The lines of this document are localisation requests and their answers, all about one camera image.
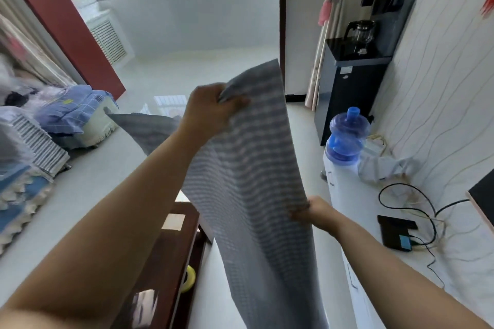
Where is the grey striped cloth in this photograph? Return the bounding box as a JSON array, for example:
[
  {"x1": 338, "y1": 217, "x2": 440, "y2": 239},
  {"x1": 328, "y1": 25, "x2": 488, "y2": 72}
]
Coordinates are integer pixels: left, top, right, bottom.
[{"x1": 106, "y1": 58, "x2": 329, "y2": 329}]

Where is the person's left forearm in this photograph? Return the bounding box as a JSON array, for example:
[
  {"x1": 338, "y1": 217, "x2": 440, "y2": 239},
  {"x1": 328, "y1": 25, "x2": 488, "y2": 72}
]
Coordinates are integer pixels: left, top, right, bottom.
[{"x1": 0, "y1": 125, "x2": 211, "y2": 329}]

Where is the person's right forearm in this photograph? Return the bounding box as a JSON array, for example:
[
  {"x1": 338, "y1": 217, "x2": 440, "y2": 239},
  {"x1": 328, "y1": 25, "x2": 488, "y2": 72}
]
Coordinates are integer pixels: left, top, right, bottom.
[{"x1": 331, "y1": 212, "x2": 491, "y2": 329}]

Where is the black water dispenser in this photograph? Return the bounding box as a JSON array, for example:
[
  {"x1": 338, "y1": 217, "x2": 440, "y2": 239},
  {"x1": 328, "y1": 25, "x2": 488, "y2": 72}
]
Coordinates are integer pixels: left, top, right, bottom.
[{"x1": 314, "y1": 0, "x2": 417, "y2": 147}]

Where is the blue plaid cloth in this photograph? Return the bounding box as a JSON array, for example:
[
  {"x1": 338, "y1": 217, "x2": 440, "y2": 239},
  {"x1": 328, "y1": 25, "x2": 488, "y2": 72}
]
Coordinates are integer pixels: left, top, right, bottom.
[{"x1": 36, "y1": 85, "x2": 119, "y2": 136}]

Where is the thin yellow cable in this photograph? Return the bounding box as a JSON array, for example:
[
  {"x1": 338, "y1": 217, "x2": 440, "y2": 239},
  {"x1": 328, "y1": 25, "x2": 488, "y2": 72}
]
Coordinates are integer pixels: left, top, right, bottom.
[{"x1": 366, "y1": 133, "x2": 392, "y2": 157}]

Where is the white radiator cover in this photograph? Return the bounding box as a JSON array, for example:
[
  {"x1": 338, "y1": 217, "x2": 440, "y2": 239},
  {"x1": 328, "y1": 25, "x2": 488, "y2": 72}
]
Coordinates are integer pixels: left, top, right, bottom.
[{"x1": 90, "y1": 20, "x2": 128, "y2": 66}]

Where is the black cable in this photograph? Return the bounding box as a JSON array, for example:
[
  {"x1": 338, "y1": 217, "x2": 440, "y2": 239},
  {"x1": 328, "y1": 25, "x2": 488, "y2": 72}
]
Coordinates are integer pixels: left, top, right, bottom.
[{"x1": 378, "y1": 183, "x2": 472, "y2": 290}]

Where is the patterned beige curtain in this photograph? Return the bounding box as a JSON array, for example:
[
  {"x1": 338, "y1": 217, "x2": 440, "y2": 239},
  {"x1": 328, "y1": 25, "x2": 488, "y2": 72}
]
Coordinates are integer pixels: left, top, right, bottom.
[{"x1": 0, "y1": 0, "x2": 77, "y2": 89}]

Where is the black box device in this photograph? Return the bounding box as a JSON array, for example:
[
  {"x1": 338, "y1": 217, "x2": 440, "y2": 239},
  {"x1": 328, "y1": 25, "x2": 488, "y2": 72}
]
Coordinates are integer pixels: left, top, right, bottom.
[{"x1": 377, "y1": 215, "x2": 419, "y2": 252}]

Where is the brown wooden table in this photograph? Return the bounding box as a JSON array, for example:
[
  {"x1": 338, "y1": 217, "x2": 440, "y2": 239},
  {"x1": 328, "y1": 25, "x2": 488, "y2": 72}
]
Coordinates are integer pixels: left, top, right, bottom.
[{"x1": 111, "y1": 202, "x2": 211, "y2": 329}]

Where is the person's left hand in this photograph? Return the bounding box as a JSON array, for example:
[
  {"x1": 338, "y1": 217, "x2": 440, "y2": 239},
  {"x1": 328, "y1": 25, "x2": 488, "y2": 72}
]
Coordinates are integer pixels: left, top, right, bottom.
[{"x1": 180, "y1": 83, "x2": 252, "y2": 145}]

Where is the white cylindrical appliance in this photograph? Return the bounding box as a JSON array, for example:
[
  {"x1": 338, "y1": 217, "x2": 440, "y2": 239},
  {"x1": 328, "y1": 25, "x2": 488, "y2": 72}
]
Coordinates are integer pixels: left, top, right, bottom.
[{"x1": 323, "y1": 140, "x2": 384, "y2": 329}]

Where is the blue white quilted cover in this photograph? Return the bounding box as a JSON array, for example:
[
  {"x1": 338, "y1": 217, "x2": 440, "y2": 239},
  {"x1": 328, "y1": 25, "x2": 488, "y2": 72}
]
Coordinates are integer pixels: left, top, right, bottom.
[{"x1": 0, "y1": 165, "x2": 55, "y2": 257}]

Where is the cream cushioned seat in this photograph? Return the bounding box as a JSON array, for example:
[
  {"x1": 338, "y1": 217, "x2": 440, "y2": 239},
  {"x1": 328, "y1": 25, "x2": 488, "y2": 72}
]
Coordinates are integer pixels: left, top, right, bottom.
[{"x1": 58, "y1": 103, "x2": 119, "y2": 149}]

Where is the yellow tape roll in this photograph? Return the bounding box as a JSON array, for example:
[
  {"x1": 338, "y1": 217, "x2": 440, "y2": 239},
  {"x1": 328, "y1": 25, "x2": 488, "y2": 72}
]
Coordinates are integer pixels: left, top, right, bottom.
[{"x1": 181, "y1": 265, "x2": 197, "y2": 294}]

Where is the person's right hand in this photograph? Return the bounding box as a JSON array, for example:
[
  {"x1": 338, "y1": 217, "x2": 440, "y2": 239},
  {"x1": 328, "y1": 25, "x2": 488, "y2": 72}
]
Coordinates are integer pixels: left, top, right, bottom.
[{"x1": 290, "y1": 196, "x2": 345, "y2": 241}]

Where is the black white striped cloth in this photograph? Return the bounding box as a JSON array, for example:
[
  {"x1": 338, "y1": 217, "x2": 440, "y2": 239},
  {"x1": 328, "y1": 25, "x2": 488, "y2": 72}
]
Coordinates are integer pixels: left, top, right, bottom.
[{"x1": 7, "y1": 112, "x2": 71, "y2": 178}]

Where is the glass kettle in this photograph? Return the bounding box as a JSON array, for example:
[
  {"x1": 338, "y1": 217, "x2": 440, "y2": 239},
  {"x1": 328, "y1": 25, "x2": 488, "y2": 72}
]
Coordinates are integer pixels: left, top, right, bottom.
[{"x1": 343, "y1": 20, "x2": 377, "y2": 56}]

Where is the black flat panel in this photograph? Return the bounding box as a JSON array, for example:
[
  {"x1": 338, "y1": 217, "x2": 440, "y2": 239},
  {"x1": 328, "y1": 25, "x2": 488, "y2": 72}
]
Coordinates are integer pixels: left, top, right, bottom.
[{"x1": 466, "y1": 168, "x2": 494, "y2": 234}]

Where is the dark red door frame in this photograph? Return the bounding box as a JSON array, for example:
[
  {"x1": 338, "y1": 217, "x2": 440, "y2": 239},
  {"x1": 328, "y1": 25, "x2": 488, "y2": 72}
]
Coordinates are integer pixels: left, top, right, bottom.
[{"x1": 0, "y1": 0, "x2": 127, "y2": 101}]

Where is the pink beige curtain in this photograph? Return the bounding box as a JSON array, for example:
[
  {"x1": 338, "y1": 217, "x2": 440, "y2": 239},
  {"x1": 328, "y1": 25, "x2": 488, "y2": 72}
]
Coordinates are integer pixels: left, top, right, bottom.
[{"x1": 304, "y1": 0, "x2": 354, "y2": 110}]

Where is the blue water bottle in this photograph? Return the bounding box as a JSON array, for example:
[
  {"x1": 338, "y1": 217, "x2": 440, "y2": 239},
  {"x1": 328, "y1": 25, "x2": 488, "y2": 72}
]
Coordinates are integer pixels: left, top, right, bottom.
[{"x1": 327, "y1": 107, "x2": 371, "y2": 166}]

